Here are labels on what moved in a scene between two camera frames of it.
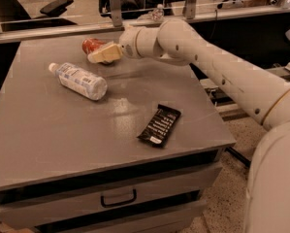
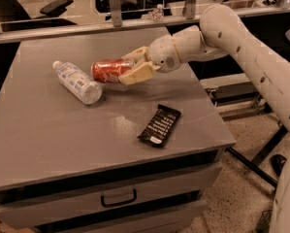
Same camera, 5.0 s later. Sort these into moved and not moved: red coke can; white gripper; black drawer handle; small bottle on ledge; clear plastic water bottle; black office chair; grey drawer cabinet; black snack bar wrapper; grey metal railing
Moved: red coke can; white gripper; clear plastic water bottle
Not moved: grey drawer cabinet; black office chair; grey metal railing; small bottle on ledge; black snack bar wrapper; black drawer handle
